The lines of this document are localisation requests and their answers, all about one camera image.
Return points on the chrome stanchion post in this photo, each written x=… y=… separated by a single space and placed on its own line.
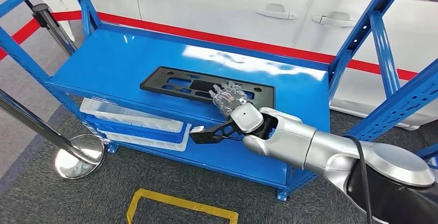
x=54 y=31
x=27 y=120

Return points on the blue plastic bin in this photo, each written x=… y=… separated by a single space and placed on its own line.
x=143 y=134

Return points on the black plastic panel part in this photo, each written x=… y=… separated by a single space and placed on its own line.
x=152 y=83

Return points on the yellow floor tape square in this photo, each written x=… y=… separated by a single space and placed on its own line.
x=181 y=203

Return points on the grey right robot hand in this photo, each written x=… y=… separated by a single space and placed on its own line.
x=229 y=97

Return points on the blue metal shelf rack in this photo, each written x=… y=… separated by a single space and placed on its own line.
x=113 y=61

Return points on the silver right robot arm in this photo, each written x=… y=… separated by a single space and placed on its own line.
x=291 y=140

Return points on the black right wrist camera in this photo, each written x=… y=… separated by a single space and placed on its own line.
x=205 y=137

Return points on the white car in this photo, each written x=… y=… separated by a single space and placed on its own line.
x=205 y=0

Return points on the red barrier belt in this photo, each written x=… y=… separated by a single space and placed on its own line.
x=205 y=36

